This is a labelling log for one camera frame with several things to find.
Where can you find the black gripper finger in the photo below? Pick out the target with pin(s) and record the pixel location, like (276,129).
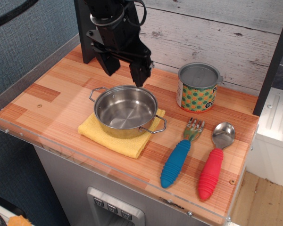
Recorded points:
(140,71)
(108,59)

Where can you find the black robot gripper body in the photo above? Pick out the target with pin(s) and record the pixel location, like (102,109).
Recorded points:
(118,28)

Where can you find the small stainless steel pot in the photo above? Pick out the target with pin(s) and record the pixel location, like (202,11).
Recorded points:
(127,111)

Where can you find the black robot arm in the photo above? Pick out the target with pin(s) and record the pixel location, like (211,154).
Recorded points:
(117,38)

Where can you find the yellow folded towel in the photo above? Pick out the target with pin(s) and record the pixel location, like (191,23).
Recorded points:
(130,147)

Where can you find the toy food can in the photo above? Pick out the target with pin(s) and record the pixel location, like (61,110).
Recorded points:
(197,87)

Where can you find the clear acrylic table guard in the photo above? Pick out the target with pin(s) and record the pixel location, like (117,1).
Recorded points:
(46,106)

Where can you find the grey toy fridge cabinet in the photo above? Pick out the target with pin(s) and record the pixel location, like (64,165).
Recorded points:
(70,182)

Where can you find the silver dispenser button panel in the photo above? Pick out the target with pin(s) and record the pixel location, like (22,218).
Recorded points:
(110,211)

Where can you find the white toy sink unit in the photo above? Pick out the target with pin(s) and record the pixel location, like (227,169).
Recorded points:
(265,158)

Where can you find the orange plush object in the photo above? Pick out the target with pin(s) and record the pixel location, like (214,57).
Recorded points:
(18,221)

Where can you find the black left upright post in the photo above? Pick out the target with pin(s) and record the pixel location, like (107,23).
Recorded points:
(84,26)

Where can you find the black upright post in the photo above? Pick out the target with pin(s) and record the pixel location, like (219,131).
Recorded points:
(84,26)
(270,76)

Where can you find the blue handled fork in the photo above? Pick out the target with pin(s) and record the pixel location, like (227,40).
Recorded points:
(174,163)

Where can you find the red handled spoon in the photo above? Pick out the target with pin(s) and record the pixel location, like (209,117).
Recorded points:
(222,137)

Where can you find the black right upright post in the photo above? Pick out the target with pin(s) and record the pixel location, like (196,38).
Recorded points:
(270,76)

